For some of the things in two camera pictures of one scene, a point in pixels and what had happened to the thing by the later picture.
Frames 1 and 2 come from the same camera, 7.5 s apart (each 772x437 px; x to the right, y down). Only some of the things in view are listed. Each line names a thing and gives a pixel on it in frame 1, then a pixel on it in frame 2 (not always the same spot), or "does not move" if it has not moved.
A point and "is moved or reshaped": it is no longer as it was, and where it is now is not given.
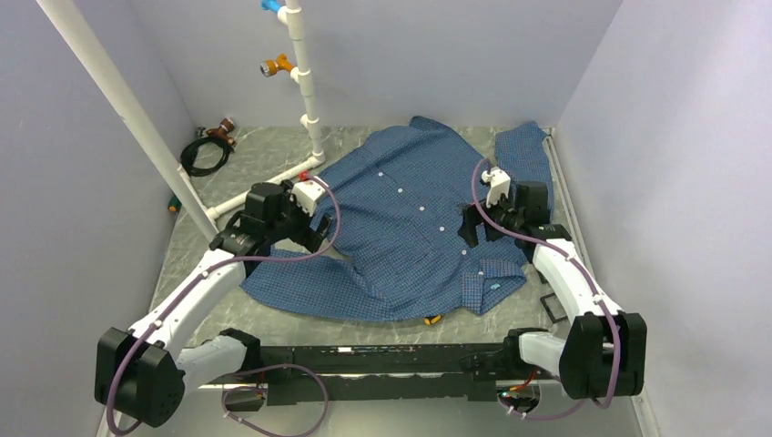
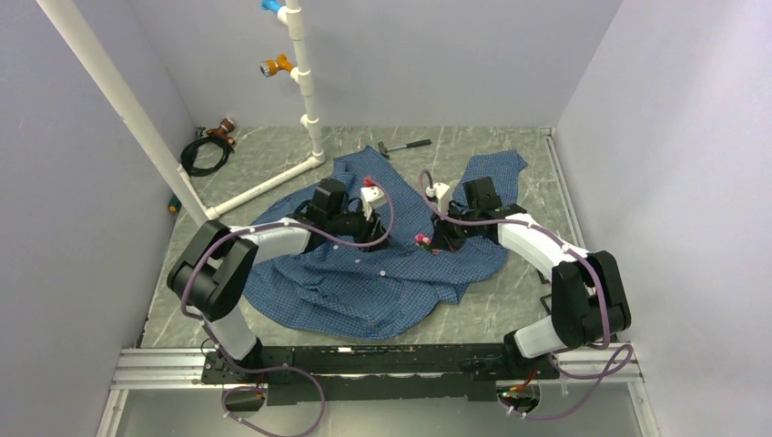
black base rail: (375, 373) does not move
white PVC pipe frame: (208, 218) does not move
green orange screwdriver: (175, 205) does not move
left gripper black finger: (312, 239) to (371, 231)
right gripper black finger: (472, 217) to (450, 237)
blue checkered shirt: (397, 253) is moved or reshaped
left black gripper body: (292, 219) to (348, 223)
